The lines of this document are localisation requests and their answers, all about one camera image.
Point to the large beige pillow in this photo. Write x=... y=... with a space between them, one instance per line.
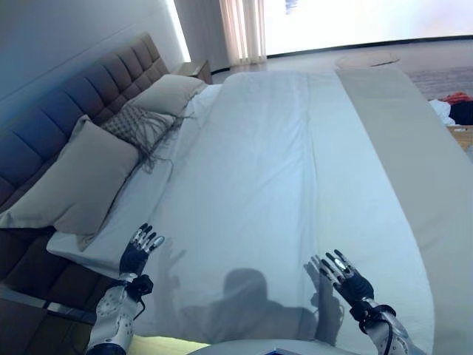
x=77 y=177
x=170 y=90

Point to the light wooden nightstand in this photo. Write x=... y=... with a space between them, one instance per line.
x=194 y=70

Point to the woven fringed cushion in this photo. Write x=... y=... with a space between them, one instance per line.
x=140 y=124

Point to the round beige woven mat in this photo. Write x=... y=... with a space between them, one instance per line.
x=366 y=60

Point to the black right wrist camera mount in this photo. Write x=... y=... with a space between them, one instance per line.
x=369 y=310

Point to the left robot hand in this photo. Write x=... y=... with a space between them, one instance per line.
x=135 y=257

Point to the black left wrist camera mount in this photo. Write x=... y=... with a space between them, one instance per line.
x=142 y=285

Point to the brown tufted headboard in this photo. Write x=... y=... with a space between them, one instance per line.
x=74 y=92

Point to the white garment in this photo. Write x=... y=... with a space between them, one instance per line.
x=441 y=111

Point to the beige bed runner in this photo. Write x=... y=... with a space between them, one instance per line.
x=425 y=185

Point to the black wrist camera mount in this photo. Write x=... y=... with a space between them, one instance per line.
x=142 y=285
x=369 y=310

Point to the white bed sheet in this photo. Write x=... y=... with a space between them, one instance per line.
x=140 y=192

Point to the lit wall light strip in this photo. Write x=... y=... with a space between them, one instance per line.
x=177 y=26

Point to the grey floor rug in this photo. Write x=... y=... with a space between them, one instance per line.
x=443 y=79

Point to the wooden laundry box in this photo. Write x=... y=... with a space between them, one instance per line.
x=460 y=138

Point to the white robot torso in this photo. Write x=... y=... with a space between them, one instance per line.
x=255 y=344

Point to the orange garment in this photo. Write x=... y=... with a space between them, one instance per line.
x=458 y=97

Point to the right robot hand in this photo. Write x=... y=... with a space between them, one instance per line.
x=354 y=286

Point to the beige curtain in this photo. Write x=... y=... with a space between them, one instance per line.
x=244 y=29

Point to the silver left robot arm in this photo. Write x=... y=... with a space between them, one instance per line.
x=111 y=318

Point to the white duvet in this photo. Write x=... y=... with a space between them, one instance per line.
x=258 y=166

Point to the brown upholstered bed frame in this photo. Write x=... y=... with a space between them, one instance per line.
x=33 y=259

